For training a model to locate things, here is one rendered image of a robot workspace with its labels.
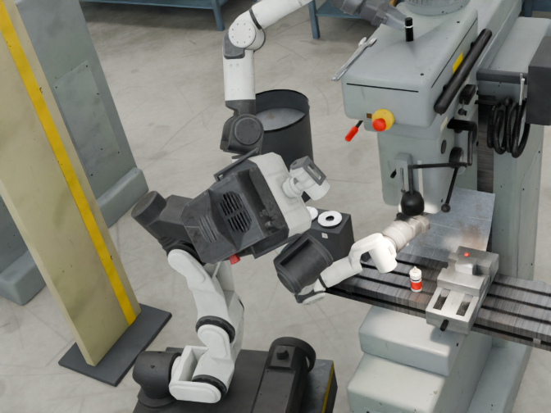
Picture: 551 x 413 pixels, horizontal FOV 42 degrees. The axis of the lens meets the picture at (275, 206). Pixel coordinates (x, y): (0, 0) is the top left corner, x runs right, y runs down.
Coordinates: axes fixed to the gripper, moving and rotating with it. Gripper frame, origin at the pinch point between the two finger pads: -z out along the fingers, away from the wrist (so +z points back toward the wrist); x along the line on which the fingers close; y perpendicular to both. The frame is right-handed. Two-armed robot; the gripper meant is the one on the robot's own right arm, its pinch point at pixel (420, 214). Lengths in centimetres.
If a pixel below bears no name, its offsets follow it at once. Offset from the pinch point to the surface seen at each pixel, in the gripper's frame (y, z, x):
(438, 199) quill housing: -14.5, 5.3, -11.1
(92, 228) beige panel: 51, 42, 166
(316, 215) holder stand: 11.8, 8.9, 40.9
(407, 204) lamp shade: -22.8, 20.7, -10.3
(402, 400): 52, 37, -15
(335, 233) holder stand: 13.2, 12.1, 29.3
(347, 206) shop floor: 122, -104, 129
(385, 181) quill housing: -19.1, 10.7, 5.0
